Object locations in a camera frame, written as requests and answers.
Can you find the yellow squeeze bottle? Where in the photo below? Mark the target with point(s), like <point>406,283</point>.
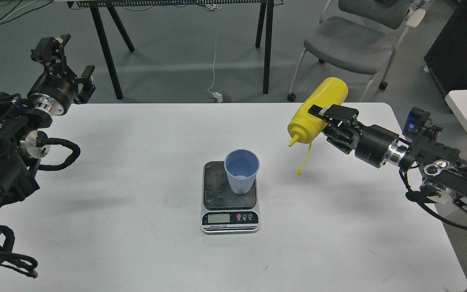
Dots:
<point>307,122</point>

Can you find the white power adapter plug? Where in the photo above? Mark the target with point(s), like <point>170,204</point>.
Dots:
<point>221,97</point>

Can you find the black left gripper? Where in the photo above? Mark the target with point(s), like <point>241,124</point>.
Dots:
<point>53,91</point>

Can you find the grey office chair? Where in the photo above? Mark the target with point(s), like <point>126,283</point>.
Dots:
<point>357,47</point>

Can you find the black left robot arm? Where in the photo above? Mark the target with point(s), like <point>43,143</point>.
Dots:
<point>25,148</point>

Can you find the light blue plastic cup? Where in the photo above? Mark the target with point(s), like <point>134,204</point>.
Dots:
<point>241,168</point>

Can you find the digital kitchen scale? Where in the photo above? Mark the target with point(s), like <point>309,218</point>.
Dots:
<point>224,211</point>

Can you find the black cabinet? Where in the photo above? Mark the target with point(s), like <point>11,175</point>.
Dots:
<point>447,57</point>

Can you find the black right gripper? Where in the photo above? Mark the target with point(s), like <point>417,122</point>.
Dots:
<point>370,143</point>

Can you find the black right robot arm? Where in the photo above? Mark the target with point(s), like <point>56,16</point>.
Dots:
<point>428,169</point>

